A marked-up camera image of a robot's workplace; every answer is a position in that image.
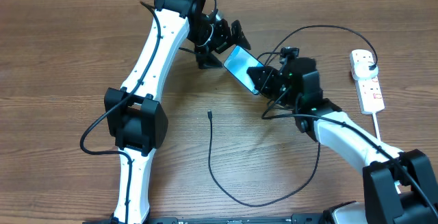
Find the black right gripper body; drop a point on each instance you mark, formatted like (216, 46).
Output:
(275, 86)

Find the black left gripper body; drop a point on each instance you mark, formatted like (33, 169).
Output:
(212, 38)

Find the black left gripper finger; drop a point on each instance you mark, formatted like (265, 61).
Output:
(208, 61)
(238, 37)

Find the blue Galaxy smartphone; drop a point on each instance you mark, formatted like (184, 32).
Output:
(238, 63)

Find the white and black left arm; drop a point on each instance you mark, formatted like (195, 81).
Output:
(135, 116)

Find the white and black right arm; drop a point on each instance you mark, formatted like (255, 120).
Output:
(399, 187)

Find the white charger plug adapter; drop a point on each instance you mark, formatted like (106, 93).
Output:
(363, 70)

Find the white power strip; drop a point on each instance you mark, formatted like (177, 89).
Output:
(369, 90)

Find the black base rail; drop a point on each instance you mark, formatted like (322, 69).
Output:
(306, 218)

